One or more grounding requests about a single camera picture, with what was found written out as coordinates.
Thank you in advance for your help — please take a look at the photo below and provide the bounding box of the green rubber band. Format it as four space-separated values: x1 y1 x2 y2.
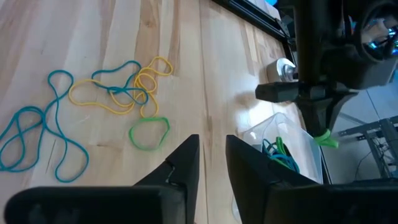
313 128 340 149
274 136 293 167
128 116 172 152

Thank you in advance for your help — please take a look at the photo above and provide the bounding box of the yellow rubber band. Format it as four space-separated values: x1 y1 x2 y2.
68 78 140 116
132 55 174 119

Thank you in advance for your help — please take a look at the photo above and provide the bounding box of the grey metal rack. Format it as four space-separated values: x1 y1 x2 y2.
338 115 398 179

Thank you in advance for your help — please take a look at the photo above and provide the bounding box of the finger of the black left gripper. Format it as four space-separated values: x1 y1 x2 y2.
320 98 343 138
297 100 323 138

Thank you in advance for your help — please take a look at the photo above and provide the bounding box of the white shade silver table lamp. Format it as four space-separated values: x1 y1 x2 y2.
266 57 298 84

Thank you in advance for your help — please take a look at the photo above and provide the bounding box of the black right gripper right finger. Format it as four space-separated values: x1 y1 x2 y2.
226 134 398 224

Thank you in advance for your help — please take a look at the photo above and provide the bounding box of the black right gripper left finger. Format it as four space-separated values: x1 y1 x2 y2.
4 134 200 224

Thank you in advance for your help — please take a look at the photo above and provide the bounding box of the clear plastic bin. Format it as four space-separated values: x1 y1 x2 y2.
231 111 325 224

